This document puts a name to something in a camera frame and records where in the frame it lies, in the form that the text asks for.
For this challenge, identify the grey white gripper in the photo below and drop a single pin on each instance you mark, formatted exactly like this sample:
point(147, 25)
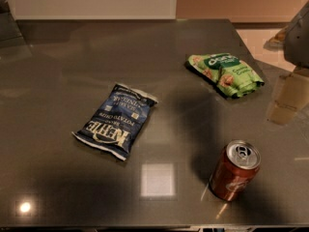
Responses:
point(297, 39)

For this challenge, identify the red coke can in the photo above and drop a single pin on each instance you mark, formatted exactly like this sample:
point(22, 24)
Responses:
point(238, 164)

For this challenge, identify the green snack bag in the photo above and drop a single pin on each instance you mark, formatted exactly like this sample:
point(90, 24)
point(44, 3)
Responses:
point(232, 76)

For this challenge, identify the blue Kettle chips bag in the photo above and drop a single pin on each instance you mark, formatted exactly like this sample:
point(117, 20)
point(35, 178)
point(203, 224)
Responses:
point(118, 121)

